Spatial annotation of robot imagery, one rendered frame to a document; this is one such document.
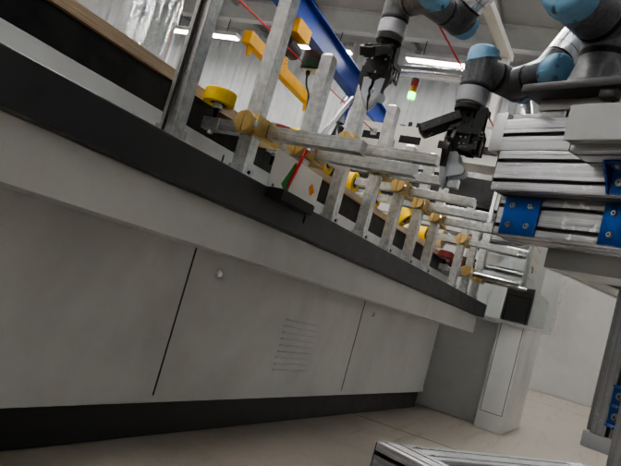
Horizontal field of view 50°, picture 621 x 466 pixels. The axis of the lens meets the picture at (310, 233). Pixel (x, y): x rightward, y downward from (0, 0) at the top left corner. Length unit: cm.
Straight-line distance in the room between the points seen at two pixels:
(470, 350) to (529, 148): 285
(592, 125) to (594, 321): 933
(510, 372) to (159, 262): 277
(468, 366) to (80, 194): 335
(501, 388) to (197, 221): 291
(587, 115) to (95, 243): 103
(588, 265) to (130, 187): 94
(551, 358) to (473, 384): 634
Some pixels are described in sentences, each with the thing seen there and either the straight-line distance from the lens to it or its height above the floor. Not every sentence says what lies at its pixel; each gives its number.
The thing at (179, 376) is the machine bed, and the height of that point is 17.
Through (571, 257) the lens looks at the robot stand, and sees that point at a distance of 152.
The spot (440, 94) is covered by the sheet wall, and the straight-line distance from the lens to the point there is 1154.
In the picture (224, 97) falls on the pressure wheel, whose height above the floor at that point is 88.
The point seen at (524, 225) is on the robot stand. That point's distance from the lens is 148.
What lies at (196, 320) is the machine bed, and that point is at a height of 33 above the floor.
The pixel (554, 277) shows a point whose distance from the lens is 406.
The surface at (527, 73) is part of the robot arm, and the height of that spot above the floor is 112.
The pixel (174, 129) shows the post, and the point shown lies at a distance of 130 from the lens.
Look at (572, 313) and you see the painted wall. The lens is 1056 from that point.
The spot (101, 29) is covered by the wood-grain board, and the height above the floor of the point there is 88.
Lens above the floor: 49
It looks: 5 degrees up
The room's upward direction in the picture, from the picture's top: 16 degrees clockwise
